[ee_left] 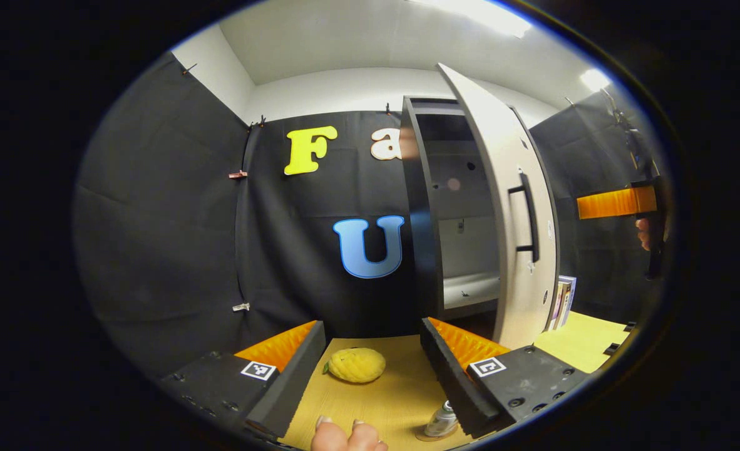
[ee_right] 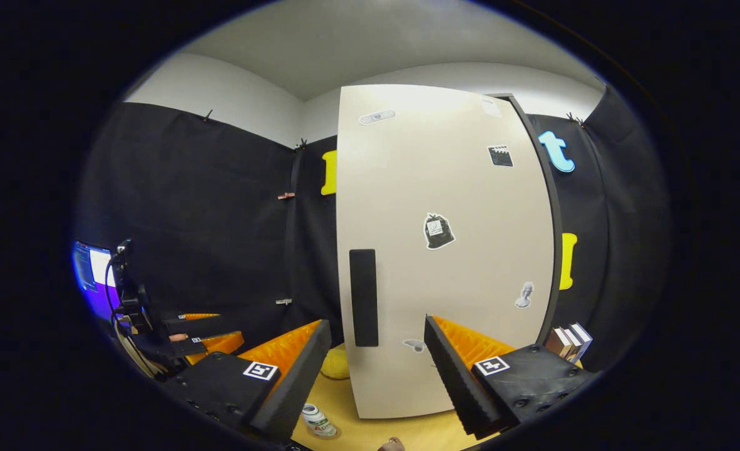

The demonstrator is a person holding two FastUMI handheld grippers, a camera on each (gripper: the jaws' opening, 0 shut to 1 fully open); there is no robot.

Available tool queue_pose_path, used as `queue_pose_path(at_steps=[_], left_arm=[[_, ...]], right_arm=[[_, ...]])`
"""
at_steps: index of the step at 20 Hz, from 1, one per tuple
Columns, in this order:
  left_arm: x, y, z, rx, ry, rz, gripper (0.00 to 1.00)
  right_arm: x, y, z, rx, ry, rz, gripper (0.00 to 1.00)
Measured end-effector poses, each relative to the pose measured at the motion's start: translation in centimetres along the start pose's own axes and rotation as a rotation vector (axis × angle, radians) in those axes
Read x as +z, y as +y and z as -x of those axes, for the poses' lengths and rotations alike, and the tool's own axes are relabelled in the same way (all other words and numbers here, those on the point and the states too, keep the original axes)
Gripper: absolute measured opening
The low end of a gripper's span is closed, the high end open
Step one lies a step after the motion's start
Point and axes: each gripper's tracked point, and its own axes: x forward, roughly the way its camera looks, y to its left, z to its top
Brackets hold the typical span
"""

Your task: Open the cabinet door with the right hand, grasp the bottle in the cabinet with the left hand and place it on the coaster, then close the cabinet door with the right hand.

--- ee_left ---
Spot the blue-edged book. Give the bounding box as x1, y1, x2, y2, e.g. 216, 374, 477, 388
558, 276, 577, 329

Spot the thin white book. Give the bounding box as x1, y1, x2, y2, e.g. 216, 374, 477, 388
548, 282, 563, 332

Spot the grey cabinet door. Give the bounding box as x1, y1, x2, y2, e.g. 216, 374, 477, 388
436, 63, 560, 350

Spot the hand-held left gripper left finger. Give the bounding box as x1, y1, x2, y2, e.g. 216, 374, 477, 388
160, 321, 327, 439

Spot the white cabinet shelf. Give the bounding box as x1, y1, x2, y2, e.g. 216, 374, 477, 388
443, 272, 501, 309

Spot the small ceiling light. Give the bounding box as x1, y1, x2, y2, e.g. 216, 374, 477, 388
580, 68, 612, 92

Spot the black backdrop cloth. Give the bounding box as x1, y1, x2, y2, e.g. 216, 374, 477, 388
528, 93, 659, 326
73, 50, 421, 380

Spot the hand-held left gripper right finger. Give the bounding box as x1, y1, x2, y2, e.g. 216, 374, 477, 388
420, 317, 590, 438

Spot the white plastic bottle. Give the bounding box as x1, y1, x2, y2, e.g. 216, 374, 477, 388
423, 401, 460, 438

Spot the black door handle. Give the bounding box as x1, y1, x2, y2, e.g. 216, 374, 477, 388
509, 168, 541, 262

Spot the yellow pineapple toy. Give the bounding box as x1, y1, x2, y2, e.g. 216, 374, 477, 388
323, 348, 387, 384

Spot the dark grey cabinet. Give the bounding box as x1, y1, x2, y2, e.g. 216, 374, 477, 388
400, 95, 533, 342

